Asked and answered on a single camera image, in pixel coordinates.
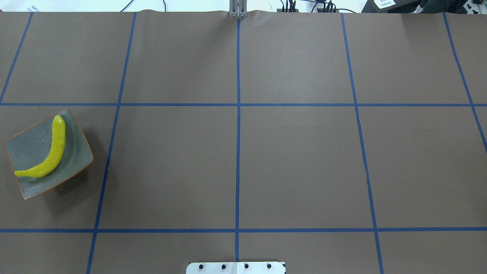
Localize bright yellow banana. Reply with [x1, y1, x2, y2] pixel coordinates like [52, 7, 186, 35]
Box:
[14, 115, 66, 178]

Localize dark box with label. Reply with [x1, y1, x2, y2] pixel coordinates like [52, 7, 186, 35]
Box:
[361, 0, 421, 13]

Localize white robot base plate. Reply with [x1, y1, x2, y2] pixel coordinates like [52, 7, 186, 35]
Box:
[186, 261, 286, 274]

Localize black cables at table edge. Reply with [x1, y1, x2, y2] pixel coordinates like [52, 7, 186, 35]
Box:
[277, 0, 356, 13]

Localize grey square plate orange rim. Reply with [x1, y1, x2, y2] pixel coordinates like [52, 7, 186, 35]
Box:
[1, 106, 94, 200]

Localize aluminium frame post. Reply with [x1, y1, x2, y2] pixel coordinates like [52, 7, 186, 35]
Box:
[229, 0, 248, 19]

